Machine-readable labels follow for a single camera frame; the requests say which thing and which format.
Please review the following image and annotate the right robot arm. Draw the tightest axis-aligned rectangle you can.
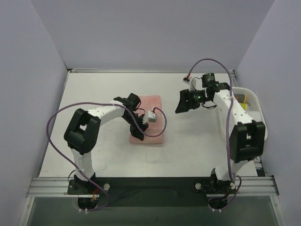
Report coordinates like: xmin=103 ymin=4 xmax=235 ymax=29
xmin=175 ymin=73 xmax=266 ymax=194

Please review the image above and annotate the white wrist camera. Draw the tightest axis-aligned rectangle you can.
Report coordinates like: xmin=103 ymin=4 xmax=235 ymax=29
xmin=143 ymin=110 xmax=158 ymax=124
xmin=182 ymin=77 xmax=196 ymax=91

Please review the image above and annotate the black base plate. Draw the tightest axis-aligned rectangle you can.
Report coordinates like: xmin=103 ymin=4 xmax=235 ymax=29
xmin=77 ymin=189 xmax=230 ymax=210

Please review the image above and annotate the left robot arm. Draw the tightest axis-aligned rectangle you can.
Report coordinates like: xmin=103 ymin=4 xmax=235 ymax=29
xmin=63 ymin=93 xmax=149 ymax=194

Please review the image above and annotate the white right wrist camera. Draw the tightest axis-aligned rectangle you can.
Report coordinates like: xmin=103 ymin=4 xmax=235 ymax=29
xmin=182 ymin=77 xmax=196 ymax=91

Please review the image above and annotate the pink towel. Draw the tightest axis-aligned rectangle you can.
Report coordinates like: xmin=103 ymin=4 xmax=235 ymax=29
xmin=129 ymin=95 xmax=164 ymax=145

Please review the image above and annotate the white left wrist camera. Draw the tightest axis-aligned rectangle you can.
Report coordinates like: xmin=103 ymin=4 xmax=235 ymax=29
xmin=143 ymin=110 xmax=158 ymax=124

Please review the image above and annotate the aluminium front rail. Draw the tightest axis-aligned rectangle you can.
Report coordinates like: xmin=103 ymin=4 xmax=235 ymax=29
xmin=27 ymin=177 xmax=279 ymax=197

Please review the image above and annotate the white towel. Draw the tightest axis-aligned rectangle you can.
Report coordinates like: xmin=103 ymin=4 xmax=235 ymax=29
xmin=248 ymin=111 xmax=264 ymax=122

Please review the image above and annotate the white perforated plastic basket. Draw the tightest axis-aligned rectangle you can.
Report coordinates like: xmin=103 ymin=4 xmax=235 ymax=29
xmin=226 ymin=87 xmax=266 ymax=138

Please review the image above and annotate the rolled yellow towel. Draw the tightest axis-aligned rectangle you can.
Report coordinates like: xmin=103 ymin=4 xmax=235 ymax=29
xmin=240 ymin=103 xmax=247 ymax=111

